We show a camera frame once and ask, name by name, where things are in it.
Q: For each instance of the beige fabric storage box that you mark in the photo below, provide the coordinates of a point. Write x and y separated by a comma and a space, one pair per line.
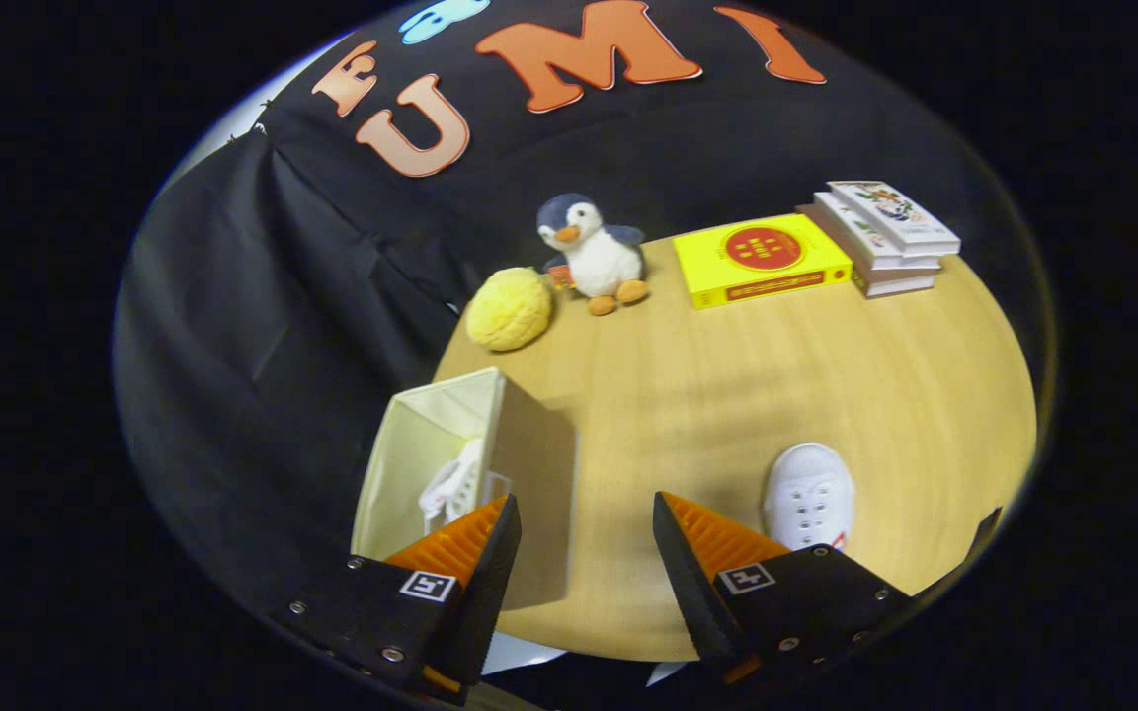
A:
539, 494

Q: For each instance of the yellow plush bun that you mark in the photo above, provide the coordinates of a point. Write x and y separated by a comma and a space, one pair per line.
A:
508, 311

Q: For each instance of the white illustrated cover book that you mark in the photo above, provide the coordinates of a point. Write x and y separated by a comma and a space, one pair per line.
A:
890, 212

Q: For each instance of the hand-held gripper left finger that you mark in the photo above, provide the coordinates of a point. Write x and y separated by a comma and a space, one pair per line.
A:
495, 583

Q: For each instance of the yellow book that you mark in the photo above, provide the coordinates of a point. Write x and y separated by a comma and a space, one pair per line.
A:
757, 252

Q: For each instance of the black backdrop cloth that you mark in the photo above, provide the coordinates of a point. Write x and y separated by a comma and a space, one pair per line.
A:
263, 296

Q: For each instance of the white canvas shoe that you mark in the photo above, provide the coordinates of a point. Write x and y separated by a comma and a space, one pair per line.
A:
455, 479
806, 489

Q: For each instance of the black bar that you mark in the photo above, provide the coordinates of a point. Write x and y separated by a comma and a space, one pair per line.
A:
986, 533

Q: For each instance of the penguin plush toy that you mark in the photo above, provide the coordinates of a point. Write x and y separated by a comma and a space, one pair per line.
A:
604, 262

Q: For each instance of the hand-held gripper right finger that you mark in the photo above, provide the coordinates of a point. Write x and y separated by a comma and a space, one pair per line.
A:
683, 583

